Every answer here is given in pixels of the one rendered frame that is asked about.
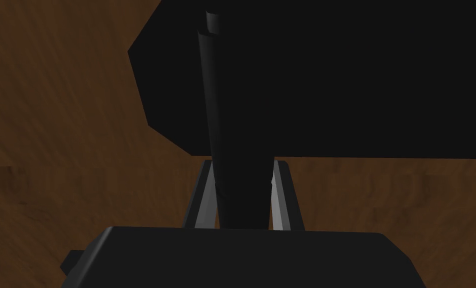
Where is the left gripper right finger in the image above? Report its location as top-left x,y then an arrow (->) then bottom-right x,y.
269,159 -> 306,232

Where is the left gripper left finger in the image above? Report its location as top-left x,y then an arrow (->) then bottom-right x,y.
181,159 -> 218,230

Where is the black pan with long handle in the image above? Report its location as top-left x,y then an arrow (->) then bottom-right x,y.
127,0 -> 476,231

